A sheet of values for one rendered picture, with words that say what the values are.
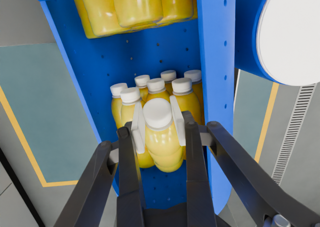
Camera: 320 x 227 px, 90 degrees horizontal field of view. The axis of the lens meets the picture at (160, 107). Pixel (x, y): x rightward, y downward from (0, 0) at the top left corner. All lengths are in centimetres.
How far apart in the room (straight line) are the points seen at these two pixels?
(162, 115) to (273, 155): 221
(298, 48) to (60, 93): 160
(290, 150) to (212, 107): 226
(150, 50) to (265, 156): 207
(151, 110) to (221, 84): 10
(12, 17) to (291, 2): 88
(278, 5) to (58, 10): 41
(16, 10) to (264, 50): 88
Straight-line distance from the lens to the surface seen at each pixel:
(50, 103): 176
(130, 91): 32
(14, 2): 93
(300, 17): 48
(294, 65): 50
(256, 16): 45
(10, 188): 242
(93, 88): 37
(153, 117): 20
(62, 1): 37
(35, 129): 198
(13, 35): 86
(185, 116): 17
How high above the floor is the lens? 140
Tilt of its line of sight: 66 degrees down
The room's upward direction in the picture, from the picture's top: 172 degrees clockwise
